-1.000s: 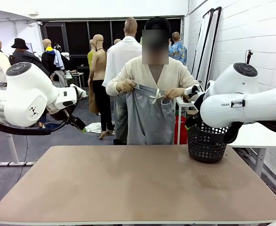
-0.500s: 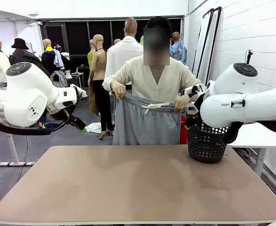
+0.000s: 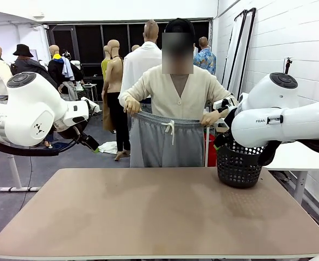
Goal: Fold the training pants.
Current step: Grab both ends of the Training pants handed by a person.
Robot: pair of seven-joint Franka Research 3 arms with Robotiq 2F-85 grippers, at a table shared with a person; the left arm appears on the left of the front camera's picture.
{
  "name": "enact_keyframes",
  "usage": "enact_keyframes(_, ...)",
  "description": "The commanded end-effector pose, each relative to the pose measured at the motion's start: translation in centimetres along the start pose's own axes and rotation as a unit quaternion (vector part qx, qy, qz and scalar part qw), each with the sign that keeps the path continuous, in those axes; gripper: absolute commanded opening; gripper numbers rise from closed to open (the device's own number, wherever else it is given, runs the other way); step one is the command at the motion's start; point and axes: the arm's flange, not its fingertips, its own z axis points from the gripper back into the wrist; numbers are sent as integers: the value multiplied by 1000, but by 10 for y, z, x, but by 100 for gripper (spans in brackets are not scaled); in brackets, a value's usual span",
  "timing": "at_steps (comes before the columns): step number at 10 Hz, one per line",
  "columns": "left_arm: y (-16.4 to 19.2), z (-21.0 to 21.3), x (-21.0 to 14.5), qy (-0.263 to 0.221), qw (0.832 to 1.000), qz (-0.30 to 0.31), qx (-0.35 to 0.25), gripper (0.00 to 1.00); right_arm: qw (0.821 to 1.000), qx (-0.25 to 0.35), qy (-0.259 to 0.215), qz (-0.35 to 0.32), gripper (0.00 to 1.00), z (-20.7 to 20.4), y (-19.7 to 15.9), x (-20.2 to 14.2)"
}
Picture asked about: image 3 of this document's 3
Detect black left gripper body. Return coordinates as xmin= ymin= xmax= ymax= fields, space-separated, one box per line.
xmin=77 ymin=133 xmax=99 ymax=149

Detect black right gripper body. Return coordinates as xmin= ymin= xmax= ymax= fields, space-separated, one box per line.
xmin=215 ymin=130 xmax=236 ymax=148

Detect grey training pants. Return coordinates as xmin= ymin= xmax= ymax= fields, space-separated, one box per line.
xmin=128 ymin=110 xmax=205 ymax=168

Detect person right forearm cream sleeve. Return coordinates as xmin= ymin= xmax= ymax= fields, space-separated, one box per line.
xmin=118 ymin=86 xmax=140 ymax=107

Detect person left hand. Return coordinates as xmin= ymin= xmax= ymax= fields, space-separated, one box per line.
xmin=199 ymin=109 xmax=222 ymax=128

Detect person right hand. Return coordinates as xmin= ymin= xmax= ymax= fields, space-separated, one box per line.
xmin=123 ymin=96 xmax=143 ymax=117

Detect red bin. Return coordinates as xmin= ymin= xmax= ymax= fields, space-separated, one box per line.
xmin=203 ymin=132 xmax=217 ymax=167

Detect white cloth on floor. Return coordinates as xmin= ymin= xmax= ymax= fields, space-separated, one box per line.
xmin=97 ymin=141 xmax=118 ymax=155

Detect black perforated laundry basket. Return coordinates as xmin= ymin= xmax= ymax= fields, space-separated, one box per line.
xmin=216 ymin=139 xmax=265 ymax=189

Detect small white background table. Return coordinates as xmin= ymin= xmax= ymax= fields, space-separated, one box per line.
xmin=82 ymin=83 xmax=99 ymax=105

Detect bare tan mannequin black trousers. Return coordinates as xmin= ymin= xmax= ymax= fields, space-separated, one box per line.
xmin=101 ymin=39 xmax=132 ymax=161

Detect person in cream cardigan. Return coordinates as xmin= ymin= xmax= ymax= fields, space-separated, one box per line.
xmin=141 ymin=18 xmax=220 ymax=120

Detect white side table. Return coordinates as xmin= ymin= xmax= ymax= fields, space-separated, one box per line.
xmin=265 ymin=141 xmax=319 ymax=206

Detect mannequin in yellow top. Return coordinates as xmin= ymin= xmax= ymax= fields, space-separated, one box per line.
xmin=101 ymin=45 xmax=112 ymax=81

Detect mannequin with yellow scarf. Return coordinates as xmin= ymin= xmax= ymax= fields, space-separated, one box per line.
xmin=47 ymin=44 xmax=84 ymax=95

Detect white table with T-foot leg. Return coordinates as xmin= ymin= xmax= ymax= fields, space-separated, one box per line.
xmin=0 ymin=156 xmax=42 ymax=192

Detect mannequin in blue floral shirt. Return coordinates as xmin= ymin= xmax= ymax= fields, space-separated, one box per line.
xmin=193 ymin=36 xmax=217 ymax=76

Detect mannequin in white shirt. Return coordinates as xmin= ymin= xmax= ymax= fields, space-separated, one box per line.
xmin=120 ymin=19 xmax=163 ymax=114

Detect mannequin with black hat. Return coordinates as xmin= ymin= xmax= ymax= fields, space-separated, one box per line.
xmin=10 ymin=43 xmax=58 ymax=90

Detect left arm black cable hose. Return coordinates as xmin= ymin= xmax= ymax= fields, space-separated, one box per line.
xmin=0 ymin=135 xmax=60 ymax=158

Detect white folding screen black frame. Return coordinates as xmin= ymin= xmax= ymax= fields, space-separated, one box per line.
xmin=221 ymin=7 xmax=257 ymax=95

